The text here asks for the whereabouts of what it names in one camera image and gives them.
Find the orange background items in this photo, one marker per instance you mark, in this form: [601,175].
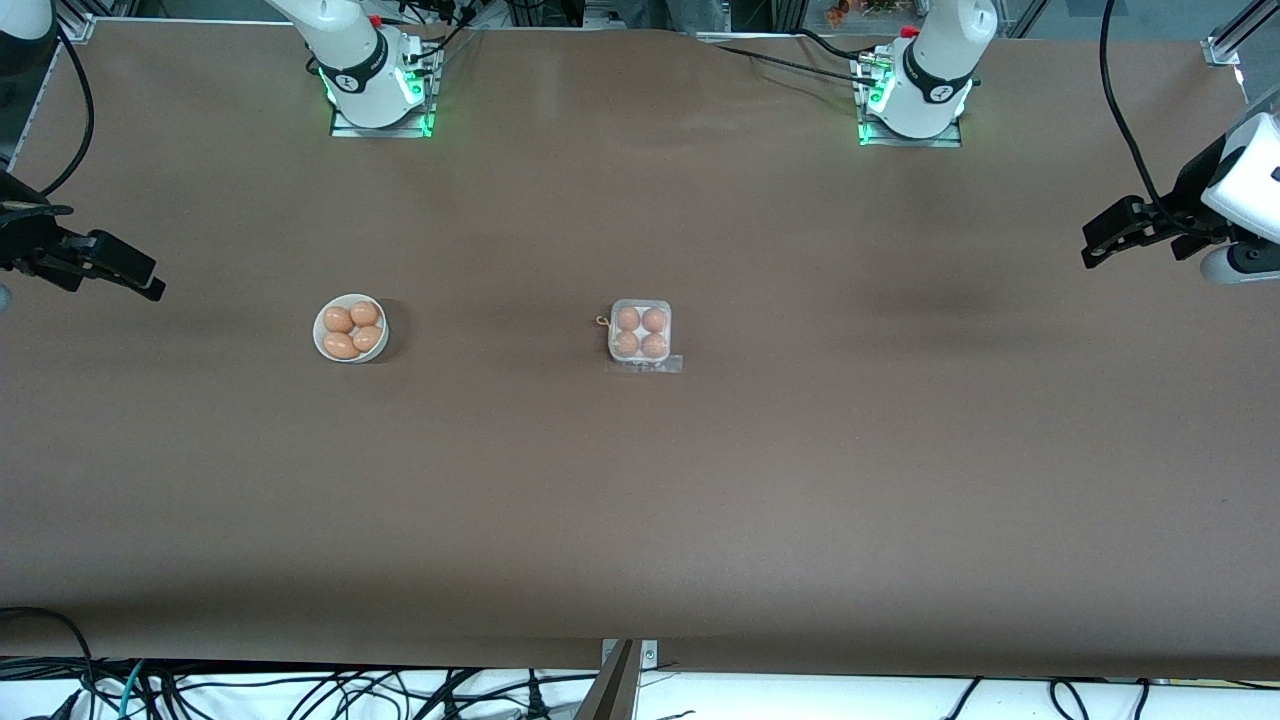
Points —
[840,12]

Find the brown egg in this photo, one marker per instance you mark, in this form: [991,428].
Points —
[338,320]
[627,318]
[627,345]
[364,313]
[342,346]
[654,320]
[654,346]
[367,338]

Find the aluminium frame profile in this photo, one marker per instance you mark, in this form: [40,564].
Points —
[80,25]
[1225,48]

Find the dark camera stand leg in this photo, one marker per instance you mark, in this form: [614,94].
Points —
[610,695]

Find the clear plastic egg box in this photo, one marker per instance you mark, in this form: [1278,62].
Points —
[640,332]

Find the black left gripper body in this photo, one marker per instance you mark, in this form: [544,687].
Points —
[1186,197]

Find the small metal bracket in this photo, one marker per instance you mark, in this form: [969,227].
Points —
[648,655]

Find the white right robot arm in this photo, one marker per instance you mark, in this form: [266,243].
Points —
[345,50]

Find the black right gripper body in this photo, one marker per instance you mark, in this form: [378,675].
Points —
[22,243]

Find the person in grey trousers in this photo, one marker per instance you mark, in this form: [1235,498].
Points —
[665,12]

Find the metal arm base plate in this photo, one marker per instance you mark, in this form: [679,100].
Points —
[945,140]
[350,130]

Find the white round bowl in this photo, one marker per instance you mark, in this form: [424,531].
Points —
[385,335]

